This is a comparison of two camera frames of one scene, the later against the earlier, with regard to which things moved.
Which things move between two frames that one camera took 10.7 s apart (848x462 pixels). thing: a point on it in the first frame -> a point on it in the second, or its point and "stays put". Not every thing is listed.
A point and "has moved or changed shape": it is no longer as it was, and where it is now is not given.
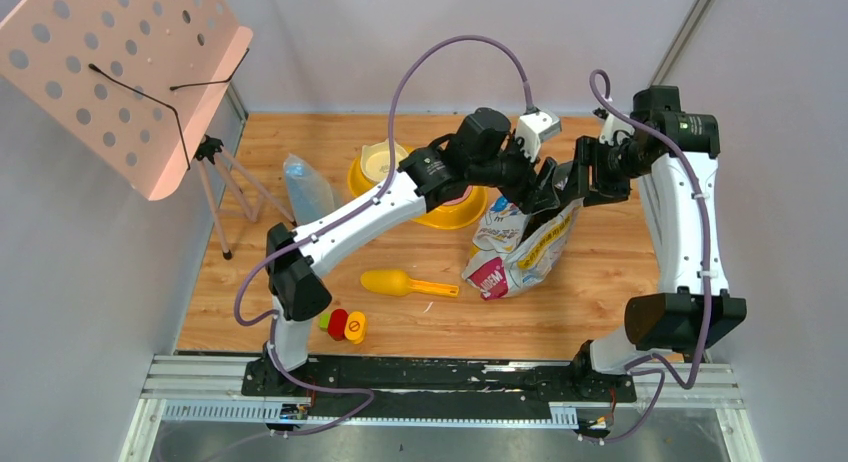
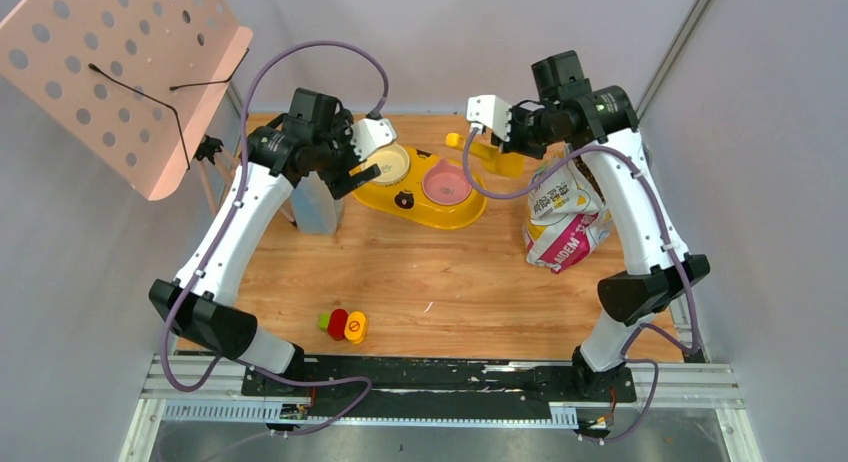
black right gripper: (589, 151) -> (516, 145)
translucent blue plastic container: (307, 192) stays put
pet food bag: (502, 263) has moved or changed shape
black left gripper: (530, 178) -> (340, 178)
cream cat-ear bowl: (374, 159) stays put
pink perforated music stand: (134, 72) stays put
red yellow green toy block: (343, 326) stays put
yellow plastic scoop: (396, 283) has moved or changed shape
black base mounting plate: (435, 389) stays put
